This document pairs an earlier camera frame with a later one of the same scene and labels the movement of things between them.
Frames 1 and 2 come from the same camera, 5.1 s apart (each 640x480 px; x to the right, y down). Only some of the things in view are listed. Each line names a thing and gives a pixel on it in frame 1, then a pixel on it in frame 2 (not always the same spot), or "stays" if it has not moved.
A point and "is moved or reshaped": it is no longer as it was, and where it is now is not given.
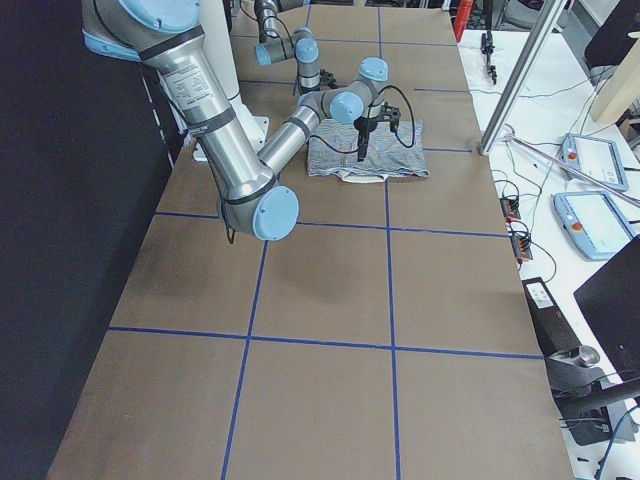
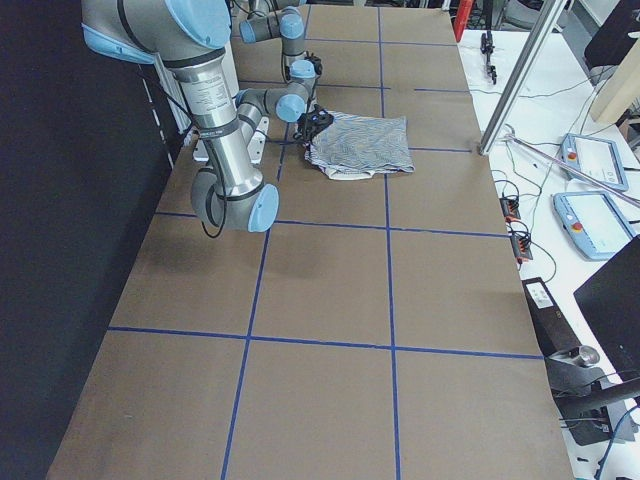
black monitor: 610,302 stays
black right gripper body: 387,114 → 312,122
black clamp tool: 487,46 stays
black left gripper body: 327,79 → 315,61
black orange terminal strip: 520,239 stays
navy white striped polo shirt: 333,151 is moved or reshaped
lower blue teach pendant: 593,222 stays
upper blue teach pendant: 594,157 stays
